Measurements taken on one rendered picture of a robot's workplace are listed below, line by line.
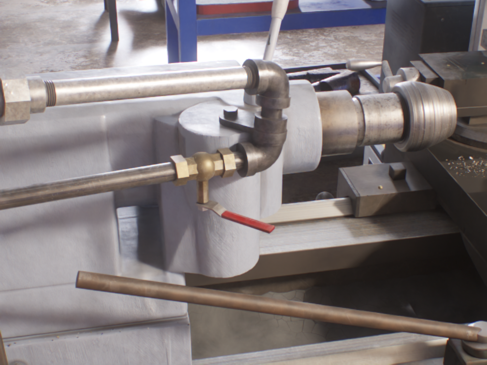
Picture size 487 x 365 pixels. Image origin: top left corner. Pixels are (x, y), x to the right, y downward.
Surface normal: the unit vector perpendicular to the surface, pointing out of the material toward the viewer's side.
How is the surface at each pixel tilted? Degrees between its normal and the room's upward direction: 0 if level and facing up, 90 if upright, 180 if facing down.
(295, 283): 90
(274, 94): 82
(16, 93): 56
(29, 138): 80
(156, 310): 62
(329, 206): 45
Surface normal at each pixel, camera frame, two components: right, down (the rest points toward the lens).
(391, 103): 0.10, -0.51
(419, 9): -0.99, 0.08
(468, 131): -0.52, -0.29
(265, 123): -0.27, 0.33
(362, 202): 0.19, 0.47
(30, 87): 0.43, -0.34
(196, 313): 0.26, -0.76
